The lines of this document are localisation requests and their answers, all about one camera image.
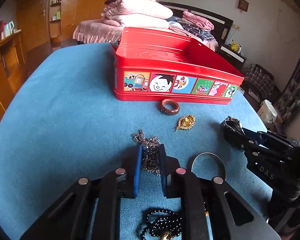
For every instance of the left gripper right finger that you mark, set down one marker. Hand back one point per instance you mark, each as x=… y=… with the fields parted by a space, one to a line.
x=163 y=164

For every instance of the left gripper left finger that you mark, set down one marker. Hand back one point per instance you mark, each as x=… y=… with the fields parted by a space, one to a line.
x=137 y=170

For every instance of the silver bangle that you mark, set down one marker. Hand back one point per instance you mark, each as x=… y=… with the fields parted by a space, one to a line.
x=208 y=166

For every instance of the gold pendant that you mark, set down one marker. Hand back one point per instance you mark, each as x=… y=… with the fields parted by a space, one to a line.
x=186 y=122

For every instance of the plaid bag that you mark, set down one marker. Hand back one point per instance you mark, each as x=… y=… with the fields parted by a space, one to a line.
x=261 y=79

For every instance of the blue table cloth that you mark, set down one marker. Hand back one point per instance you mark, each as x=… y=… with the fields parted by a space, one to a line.
x=65 y=123

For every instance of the red tin box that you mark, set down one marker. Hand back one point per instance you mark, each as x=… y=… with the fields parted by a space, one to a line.
x=153 y=65

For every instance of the black nightstand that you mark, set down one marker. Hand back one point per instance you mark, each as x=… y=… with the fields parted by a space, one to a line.
x=234 y=58

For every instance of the yellow pikachu plush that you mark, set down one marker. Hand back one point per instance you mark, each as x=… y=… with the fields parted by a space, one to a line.
x=236 y=47

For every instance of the folded plaid clothes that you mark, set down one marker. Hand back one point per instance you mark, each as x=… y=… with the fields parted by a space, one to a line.
x=204 y=35

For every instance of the folded pink clothes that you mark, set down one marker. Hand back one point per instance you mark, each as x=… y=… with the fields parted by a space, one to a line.
x=199 y=21

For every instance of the stacked pink quilts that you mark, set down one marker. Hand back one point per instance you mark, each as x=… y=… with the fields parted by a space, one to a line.
x=137 y=13

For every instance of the wooden sideboard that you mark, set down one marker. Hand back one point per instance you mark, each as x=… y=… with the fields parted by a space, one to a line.
x=12 y=69

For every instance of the wooden wardrobe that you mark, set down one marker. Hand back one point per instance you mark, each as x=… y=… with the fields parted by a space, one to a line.
x=43 y=20

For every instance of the white electric kettle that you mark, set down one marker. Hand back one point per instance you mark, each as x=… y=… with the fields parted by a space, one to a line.
x=8 y=29

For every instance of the wall lamp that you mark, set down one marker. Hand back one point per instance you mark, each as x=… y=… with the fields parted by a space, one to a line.
x=243 y=5

